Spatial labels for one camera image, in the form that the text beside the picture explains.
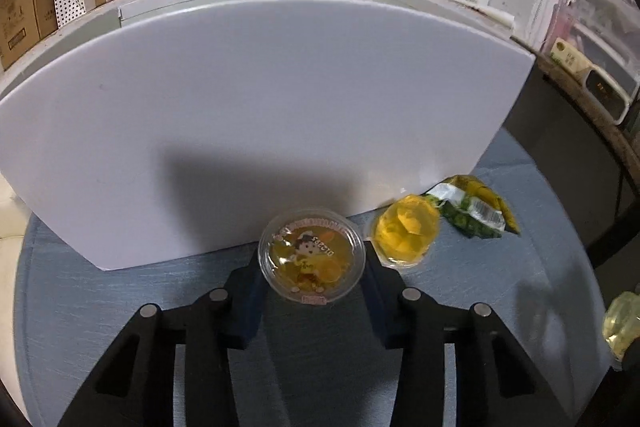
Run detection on orange jelly cup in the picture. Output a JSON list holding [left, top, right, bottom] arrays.
[[370, 194, 440, 268]]

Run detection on white plastic drawer rack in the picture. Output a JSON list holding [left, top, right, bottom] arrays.
[[542, 0, 639, 100]]

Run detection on white storage box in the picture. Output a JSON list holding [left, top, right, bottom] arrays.
[[1, 0, 534, 271]]

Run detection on large cardboard box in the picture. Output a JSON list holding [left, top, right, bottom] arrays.
[[0, 0, 58, 70]]

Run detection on jelly cup with cartoon lid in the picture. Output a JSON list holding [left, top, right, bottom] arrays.
[[257, 209, 367, 307]]

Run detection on wooden side shelf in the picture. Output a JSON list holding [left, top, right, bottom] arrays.
[[504, 65, 639, 268]]

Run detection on pale yellow jelly cup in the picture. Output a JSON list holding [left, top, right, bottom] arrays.
[[602, 291, 639, 361]]

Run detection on green gold snack packet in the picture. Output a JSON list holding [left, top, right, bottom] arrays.
[[423, 174, 521, 239]]

